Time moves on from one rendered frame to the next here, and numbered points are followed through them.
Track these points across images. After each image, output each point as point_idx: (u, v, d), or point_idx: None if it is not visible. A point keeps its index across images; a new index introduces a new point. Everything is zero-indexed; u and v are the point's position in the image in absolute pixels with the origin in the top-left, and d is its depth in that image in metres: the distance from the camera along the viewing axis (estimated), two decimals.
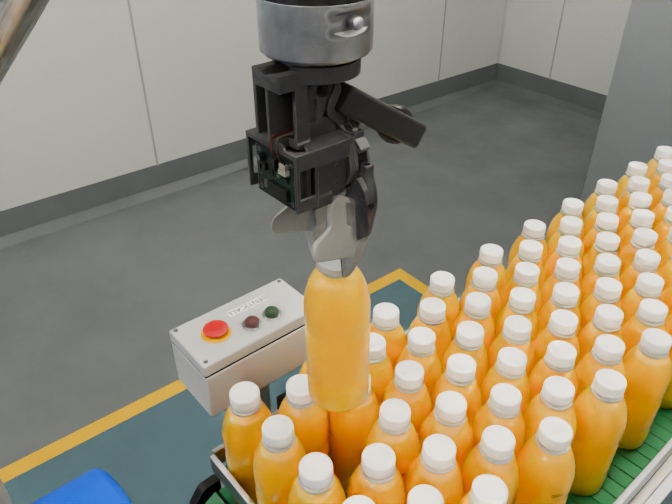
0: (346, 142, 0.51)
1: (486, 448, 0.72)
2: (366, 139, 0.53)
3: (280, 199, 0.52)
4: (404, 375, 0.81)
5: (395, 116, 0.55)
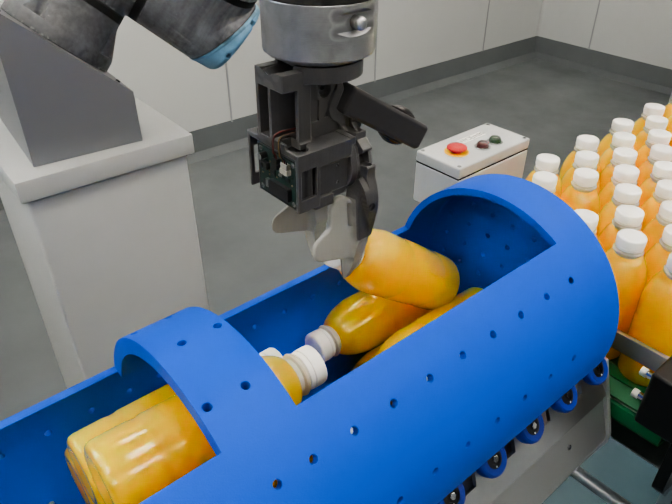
0: (348, 142, 0.51)
1: None
2: (368, 139, 0.53)
3: (281, 198, 0.51)
4: (625, 171, 1.01)
5: (397, 117, 0.55)
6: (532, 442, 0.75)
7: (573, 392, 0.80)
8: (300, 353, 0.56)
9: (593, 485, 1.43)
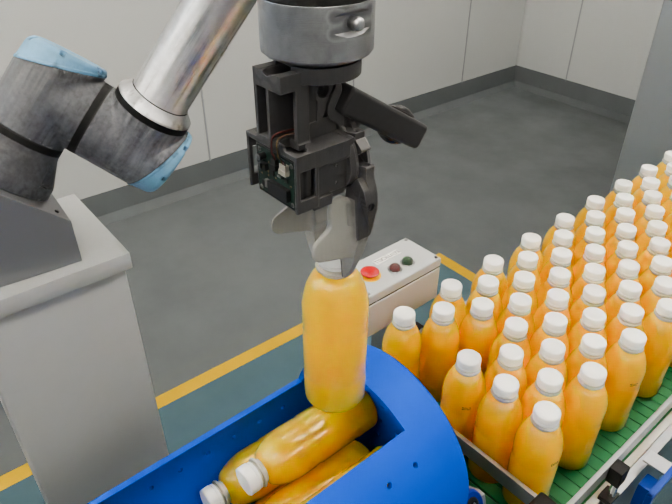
0: (346, 143, 0.51)
1: (586, 347, 1.02)
2: (367, 139, 0.53)
3: (280, 199, 0.52)
4: (518, 302, 1.10)
5: (396, 116, 0.55)
6: None
7: None
8: None
9: None
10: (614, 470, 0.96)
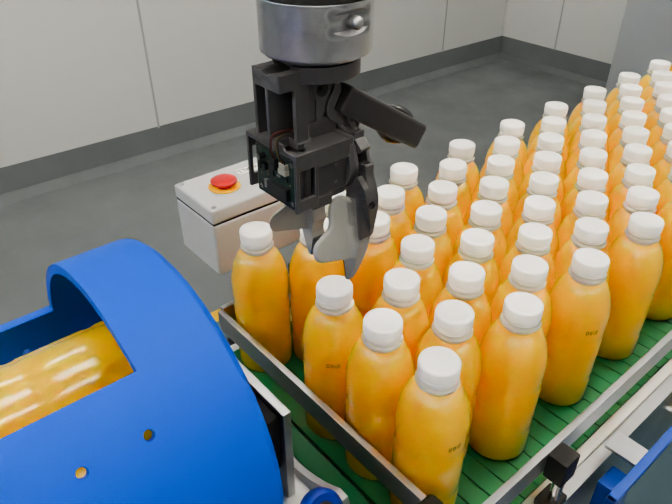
0: (346, 142, 0.51)
1: (517, 274, 0.67)
2: (366, 139, 0.53)
3: (280, 199, 0.52)
4: (426, 216, 0.76)
5: (395, 116, 0.55)
6: None
7: None
8: None
9: None
10: (555, 459, 0.61)
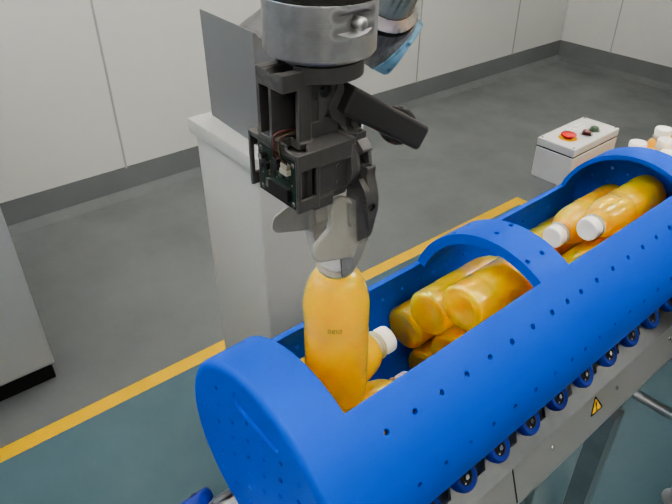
0: (348, 142, 0.51)
1: None
2: (368, 140, 0.53)
3: (281, 198, 0.52)
4: None
5: (397, 117, 0.55)
6: (649, 325, 1.12)
7: None
8: None
9: (655, 405, 1.81)
10: None
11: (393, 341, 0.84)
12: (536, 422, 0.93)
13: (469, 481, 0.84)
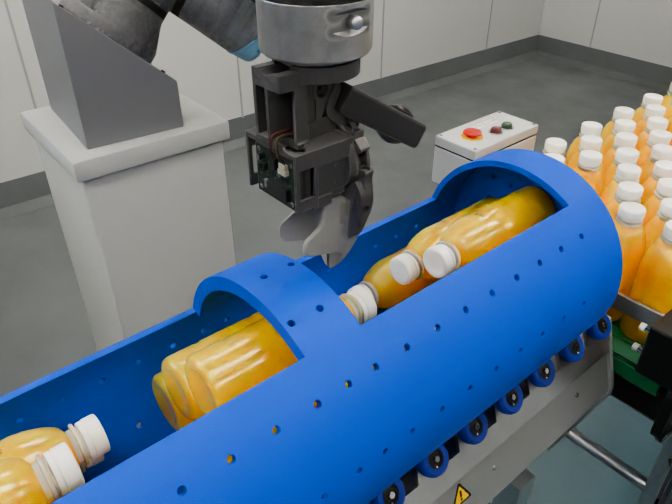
0: (346, 142, 0.51)
1: None
2: (366, 139, 0.53)
3: (280, 199, 0.52)
4: (626, 153, 1.12)
5: (395, 116, 0.55)
6: (543, 385, 0.85)
7: (580, 344, 0.90)
8: (354, 293, 0.66)
9: (596, 451, 1.54)
10: None
11: (99, 439, 0.56)
12: None
13: None
